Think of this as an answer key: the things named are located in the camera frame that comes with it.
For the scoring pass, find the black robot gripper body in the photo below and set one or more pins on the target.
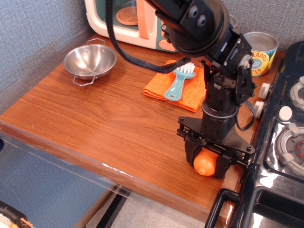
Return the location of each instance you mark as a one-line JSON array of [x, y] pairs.
[[217, 135]]

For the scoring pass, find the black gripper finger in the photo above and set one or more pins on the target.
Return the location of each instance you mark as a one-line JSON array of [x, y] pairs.
[[223, 163], [192, 148]]

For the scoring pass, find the orange toy onion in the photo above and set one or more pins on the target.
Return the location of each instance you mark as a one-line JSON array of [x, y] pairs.
[[205, 163]]

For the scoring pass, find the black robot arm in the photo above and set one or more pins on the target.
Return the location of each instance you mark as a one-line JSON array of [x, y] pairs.
[[202, 29]]

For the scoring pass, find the small steel pot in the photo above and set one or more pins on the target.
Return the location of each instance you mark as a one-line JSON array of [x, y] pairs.
[[90, 62]]

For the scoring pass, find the white stove knob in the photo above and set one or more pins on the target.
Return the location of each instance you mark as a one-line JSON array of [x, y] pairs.
[[258, 107], [263, 93]]

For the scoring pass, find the orange folded cloth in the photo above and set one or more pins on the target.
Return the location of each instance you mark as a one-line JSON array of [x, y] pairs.
[[193, 92]]

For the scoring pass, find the teal dish brush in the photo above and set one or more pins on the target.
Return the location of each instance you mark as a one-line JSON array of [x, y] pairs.
[[182, 73]]

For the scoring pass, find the black toy stove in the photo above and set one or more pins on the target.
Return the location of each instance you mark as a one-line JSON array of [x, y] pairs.
[[272, 192]]

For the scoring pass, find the pineapple slices can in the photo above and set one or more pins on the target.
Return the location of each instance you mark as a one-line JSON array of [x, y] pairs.
[[264, 47]]

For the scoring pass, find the tomato sauce can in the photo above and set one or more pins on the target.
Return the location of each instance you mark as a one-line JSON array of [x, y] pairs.
[[233, 21]]

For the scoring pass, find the toy microwave oven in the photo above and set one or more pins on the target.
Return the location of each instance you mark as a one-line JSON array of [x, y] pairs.
[[134, 22]]

